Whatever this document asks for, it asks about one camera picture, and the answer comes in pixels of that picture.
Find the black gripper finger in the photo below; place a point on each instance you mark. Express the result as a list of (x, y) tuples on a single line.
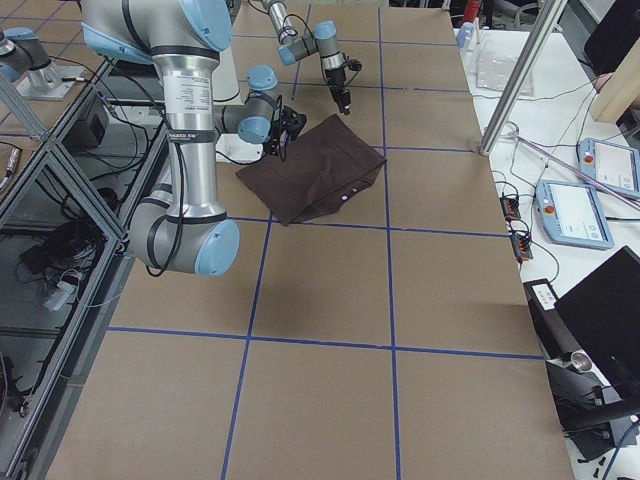
[(282, 149), (346, 102), (272, 146), (339, 100)]

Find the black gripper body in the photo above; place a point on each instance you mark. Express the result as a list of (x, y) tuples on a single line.
[(278, 131), (335, 79)]

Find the dark brown t-shirt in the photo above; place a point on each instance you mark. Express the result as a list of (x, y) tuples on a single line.
[(324, 168)]

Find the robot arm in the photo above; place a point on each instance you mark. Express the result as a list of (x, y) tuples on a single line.
[(182, 226), (297, 41)]

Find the clear plastic bag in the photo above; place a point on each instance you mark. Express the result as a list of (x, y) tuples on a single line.
[(493, 70)]

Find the black box on shelf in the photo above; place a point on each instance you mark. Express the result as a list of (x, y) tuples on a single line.
[(89, 129)]

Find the far orange connector block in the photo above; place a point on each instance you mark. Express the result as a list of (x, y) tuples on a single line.
[(510, 207)]

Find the orange connector block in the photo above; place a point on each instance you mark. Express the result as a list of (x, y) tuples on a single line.
[(510, 207), (521, 245)]

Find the near orange connector block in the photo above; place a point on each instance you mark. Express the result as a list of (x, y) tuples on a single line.
[(521, 245)]

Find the near blue teach pendant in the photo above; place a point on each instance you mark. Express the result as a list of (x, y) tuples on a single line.
[(571, 215)]

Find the blue teach pendant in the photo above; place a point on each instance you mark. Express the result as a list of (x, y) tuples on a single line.
[(614, 165), (571, 215)]

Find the wooden board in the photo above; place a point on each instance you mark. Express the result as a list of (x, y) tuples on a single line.
[(618, 34)]

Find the far blue teach pendant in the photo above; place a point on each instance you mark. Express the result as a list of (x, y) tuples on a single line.
[(614, 165)]

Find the thin metal rod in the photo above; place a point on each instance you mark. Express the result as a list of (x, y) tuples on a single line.
[(545, 151)]

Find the black monitor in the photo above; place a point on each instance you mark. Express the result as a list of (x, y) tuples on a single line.
[(602, 314)]

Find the black stand with metal cup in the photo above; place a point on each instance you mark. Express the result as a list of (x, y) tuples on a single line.
[(575, 387)]

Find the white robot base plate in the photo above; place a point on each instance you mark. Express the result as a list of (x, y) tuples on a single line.
[(230, 148)]

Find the metal frame side table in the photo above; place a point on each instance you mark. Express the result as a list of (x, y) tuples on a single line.
[(65, 215)]

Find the aluminium frame post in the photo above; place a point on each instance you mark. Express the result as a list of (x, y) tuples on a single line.
[(548, 16)]

